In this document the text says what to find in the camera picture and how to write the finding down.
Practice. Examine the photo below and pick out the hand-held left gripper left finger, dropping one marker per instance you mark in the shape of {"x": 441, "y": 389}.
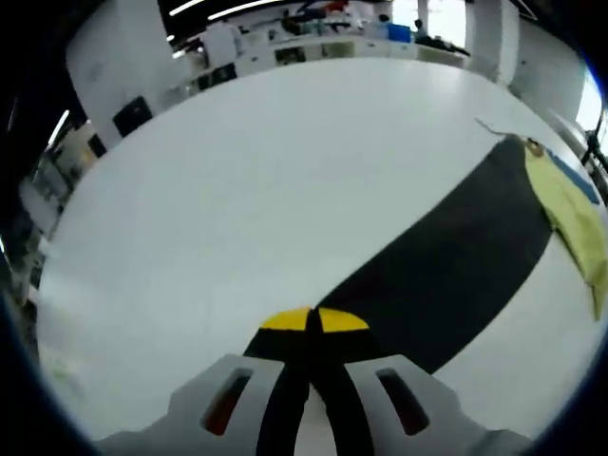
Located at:
{"x": 223, "y": 408}

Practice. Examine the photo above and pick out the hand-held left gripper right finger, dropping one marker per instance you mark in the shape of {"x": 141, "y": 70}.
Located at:
{"x": 380, "y": 413}

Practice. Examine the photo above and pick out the yellow blue black garment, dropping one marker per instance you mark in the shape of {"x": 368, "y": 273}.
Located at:
{"x": 451, "y": 266}

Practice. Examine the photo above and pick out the black box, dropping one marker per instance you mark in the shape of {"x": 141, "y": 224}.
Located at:
{"x": 133, "y": 116}

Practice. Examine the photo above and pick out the ceiling light strip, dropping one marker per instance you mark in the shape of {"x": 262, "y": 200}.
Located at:
{"x": 58, "y": 128}
{"x": 242, "y": 9}
{"x": 187, "y": 6}

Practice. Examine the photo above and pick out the white counter cabinet row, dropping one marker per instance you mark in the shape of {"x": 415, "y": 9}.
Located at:
{"x": 342, "y": 47}

